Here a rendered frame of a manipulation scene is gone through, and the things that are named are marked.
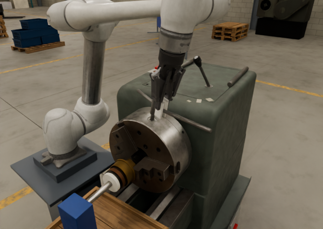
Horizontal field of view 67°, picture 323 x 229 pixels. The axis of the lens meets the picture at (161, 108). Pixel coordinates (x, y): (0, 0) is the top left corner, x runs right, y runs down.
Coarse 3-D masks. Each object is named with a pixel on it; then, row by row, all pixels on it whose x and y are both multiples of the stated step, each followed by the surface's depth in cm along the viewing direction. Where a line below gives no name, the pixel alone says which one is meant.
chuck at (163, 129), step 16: (144, 112) 90; (112, 128) 93; (128, 128) 88; (144, 128) 83; (160, 128) 83; (112, 144) 97; (144, 144) 86; (160, 144) 82; (176, 144) 84; (160, 160) 85; (176, 160) 82; (176, 176) 85; (160, 192) 92
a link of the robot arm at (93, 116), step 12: (84, 0) 98; (96, 0) 101; (108, 0) 106; (96, 24) 102; (108, 24) 106; (84, 36) 110; (96, 36) 107; (108, 36) 111; (84, 48) 115; (96, 48) 113; (84, 60) 118; (96, 60) 117; (84, 72) 122; (96, 72) 121; (84, 84) 126; (96, 84) 125; (84, 96) 130; (96, 96) 131; (84, 108) 132; (96, 108) 133; (108, 108) 146; (84, 120) 133; (96, 120) 137
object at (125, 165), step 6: (120, 162) 82; (126, 162) 82; (132, 162) 84; (114, 168) 81; (120, 168) 80; (126, 168) 81; (132, 168) 81; (114, 174) 78; (120, 174) 79; (126, 174) 80; (132, 174) 82; (120, 180) 78; (126, 180) 80; (132, 180) 84; (120, 186) 79
